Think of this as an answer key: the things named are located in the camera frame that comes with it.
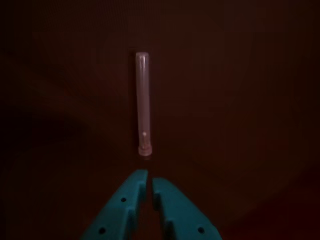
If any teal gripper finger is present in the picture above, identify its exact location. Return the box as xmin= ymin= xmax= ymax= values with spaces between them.
xmin=152 ymin=177 xmax=223 ymax=240
xmin=79 ymin=169 xmax=149 ymax=240

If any clear plastic tube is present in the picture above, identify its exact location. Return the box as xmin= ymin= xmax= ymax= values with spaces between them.
xmin=135 ymin=51 xmax=154 ymax=157

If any grey woven mat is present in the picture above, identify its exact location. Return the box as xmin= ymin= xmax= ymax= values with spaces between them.
xmin=0 ymin=0 xmax=320 ymax=240

